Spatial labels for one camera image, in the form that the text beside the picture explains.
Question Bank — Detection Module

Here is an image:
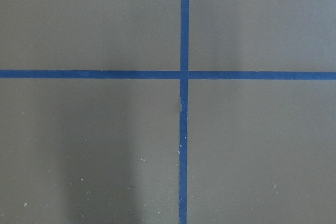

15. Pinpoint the vertical blue tape line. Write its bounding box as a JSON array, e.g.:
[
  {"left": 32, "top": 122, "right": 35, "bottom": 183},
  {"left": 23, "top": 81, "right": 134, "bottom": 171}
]
[{"left": 178, "top": 0, "right": 190, "bottom": 223}]

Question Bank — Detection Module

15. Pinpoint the horizontal blue tape line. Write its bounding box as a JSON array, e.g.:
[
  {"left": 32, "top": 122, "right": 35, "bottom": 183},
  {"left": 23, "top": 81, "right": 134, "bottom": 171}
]
[{"left": 1, "top": 70, "right": 335, "bottom": 80}]

